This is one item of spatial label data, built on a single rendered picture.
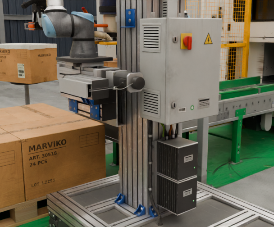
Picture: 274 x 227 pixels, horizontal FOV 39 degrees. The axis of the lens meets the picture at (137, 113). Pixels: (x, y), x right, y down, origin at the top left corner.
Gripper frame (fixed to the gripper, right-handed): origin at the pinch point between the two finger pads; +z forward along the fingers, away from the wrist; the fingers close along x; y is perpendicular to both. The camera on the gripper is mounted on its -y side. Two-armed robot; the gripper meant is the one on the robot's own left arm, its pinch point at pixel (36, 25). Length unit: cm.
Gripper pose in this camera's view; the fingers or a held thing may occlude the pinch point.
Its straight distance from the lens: 259.0
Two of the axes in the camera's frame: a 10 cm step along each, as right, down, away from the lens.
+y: 7.9, -1.4, 5.9
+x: -6.1, -1.7, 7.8
